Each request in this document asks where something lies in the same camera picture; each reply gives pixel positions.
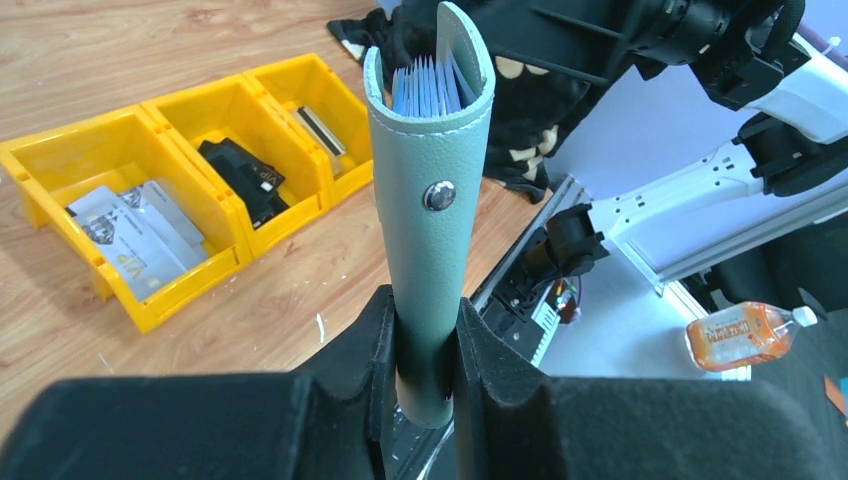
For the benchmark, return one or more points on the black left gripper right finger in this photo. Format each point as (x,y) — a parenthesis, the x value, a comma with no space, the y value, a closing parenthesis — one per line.
(512,421)

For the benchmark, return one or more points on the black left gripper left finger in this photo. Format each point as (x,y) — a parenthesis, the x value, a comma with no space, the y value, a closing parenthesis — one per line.
(330,418)

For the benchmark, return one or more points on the white VIP card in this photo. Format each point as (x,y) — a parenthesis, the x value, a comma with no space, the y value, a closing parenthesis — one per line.
(143,233)

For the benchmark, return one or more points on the black VIP card in bin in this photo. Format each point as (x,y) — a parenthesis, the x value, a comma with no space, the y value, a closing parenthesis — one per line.
(255,182)

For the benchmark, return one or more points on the orange drink bottle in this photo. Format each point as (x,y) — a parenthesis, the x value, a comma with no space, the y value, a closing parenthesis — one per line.
(745,334)

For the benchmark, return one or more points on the yellow plastic bin middle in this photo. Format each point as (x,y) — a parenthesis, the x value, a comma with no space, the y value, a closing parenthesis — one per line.
(232,108)

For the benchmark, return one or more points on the yellow plastic bin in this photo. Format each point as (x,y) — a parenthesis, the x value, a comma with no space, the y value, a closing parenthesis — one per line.
(120,150)
(232,108)
(324,112)

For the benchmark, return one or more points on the yellow plastic bin right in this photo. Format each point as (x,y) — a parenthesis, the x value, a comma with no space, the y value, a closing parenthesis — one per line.
(324,112)

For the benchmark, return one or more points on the black flower pattern blanket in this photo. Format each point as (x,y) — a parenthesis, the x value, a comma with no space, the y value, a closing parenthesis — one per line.
(534,110)

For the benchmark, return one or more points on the yellow plastic bin left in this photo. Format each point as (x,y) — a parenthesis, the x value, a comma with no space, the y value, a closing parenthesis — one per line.
(120,150)

